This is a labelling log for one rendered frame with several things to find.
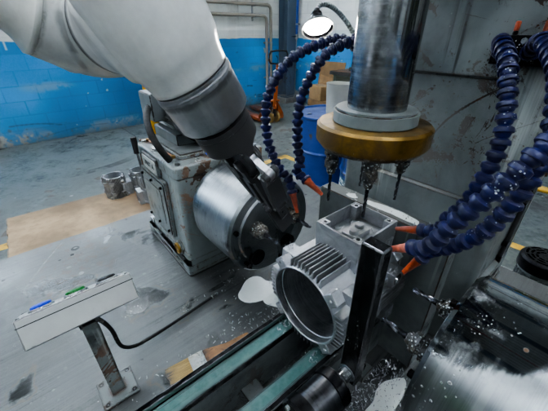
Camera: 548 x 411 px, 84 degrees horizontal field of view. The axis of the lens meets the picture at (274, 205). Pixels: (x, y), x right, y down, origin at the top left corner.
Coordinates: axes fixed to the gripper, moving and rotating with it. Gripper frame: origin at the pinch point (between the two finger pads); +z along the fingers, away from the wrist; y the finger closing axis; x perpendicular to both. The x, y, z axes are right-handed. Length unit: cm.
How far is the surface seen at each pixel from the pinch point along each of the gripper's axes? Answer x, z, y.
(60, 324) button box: 36.5, -5.2, 12.6
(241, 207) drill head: 1.4, 6.8, 15.1
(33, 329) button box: 38.9, -7.5, 13.1
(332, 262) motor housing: -0.8, 10.7, -7.9
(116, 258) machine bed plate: 37, 25, 61
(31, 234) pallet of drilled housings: 99, 65, 223
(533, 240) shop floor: -165, 232, -12
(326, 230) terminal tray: -4.9, 9.1, -3.5
